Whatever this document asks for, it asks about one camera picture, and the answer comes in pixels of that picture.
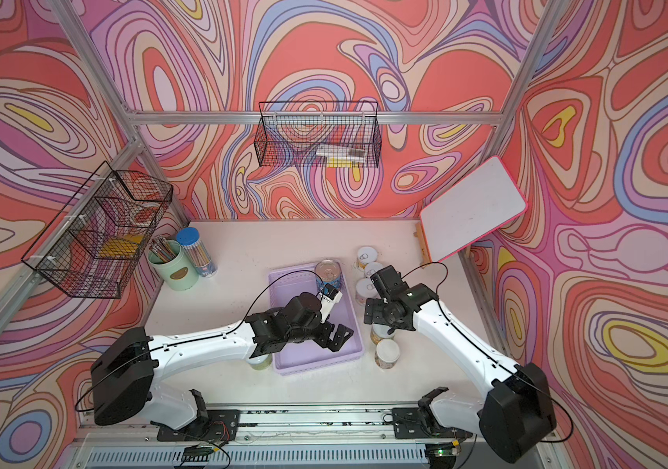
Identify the black wire basket wall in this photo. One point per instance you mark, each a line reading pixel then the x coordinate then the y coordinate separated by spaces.
pixel 92 247
pixel 326 134

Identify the white lid can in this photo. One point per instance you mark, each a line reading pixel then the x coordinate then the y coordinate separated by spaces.
pixel 364 290
pixel 387 354
pixel 260 363
pixel 379 333
pixel 372 268
pixel 364 256

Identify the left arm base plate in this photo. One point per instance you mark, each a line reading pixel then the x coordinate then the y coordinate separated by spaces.
pixel 212 426

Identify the wooden easel stand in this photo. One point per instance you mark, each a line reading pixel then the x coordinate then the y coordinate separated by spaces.
pixel 424 251

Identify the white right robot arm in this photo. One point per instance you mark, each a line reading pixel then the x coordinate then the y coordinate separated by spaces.
pixel 515 411

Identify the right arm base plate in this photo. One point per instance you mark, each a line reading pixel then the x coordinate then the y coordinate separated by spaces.
pixel 419 422

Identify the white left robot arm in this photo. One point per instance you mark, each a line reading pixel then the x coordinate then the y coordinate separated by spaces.
pixel 129 377

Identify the blue lid pencil tube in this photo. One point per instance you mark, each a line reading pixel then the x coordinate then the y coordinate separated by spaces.
pixel 192 244

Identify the black wire basket back wall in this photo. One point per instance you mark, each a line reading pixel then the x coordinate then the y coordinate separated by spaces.
pixel 326 134

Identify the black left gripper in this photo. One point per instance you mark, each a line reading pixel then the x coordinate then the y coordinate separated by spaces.
pixel 339 339

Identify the black wire basket left wall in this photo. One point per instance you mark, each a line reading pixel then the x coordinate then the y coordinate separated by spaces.
pixel 92 247

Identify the pink framed whiteboard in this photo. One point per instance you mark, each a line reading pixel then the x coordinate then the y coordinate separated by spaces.
pixel 482 202

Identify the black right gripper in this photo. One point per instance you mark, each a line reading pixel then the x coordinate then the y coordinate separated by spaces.
pixel 374 314

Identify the white lid can front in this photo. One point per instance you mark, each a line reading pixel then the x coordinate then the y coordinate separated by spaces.
pixel 364 290

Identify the green pencil cup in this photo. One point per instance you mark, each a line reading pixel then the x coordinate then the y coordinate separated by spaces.
pixel 170 262

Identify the white lid can back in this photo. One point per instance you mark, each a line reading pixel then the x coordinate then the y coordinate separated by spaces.
pixel 364 256

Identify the purple plastic basket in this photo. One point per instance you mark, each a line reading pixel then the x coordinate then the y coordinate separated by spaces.
pixel 287 283

